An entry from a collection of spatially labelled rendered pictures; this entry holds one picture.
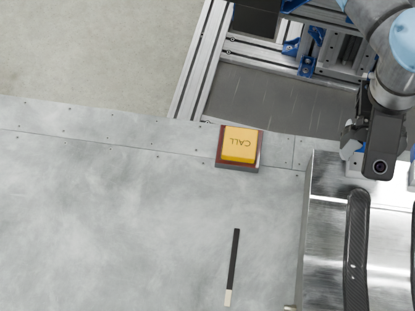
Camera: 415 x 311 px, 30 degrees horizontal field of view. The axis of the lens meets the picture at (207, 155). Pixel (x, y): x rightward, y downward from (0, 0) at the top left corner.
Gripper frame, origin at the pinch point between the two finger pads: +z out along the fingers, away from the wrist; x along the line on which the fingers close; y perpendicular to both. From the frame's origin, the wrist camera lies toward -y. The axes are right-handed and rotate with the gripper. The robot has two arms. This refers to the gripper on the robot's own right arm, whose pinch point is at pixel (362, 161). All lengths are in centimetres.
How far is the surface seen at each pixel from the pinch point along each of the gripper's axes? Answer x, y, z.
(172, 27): 46, 85, 90
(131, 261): 36.4, -19.5, 10.7
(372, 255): -2.7, -15.5, 2.4
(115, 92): 60, 59, 91
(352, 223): 0.6, -10.2, 2.6
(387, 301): -5.0, -23.3, 0.3
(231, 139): 22.4, 4.4, 7.0
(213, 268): 22.4, -18.8, 10.7
